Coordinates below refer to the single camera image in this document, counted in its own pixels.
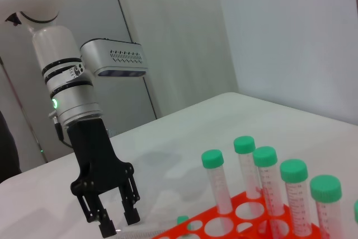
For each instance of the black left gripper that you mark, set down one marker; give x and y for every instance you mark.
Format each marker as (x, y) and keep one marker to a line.
(92, 160)

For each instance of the green-capped test tube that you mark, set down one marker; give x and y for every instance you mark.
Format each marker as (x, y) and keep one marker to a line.
(183, 219)
(244, 144)
(212, 159)
(293, 170)
(325, 188)
(356, 213)
(265, 156)

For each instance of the orange test tube rack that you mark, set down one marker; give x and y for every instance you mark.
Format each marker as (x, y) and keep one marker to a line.
(170, 230)

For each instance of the dark blurry background object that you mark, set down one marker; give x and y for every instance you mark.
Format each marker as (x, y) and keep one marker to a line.
(8, 152)

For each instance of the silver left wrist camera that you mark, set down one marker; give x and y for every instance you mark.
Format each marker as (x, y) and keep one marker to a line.
(112, 57)

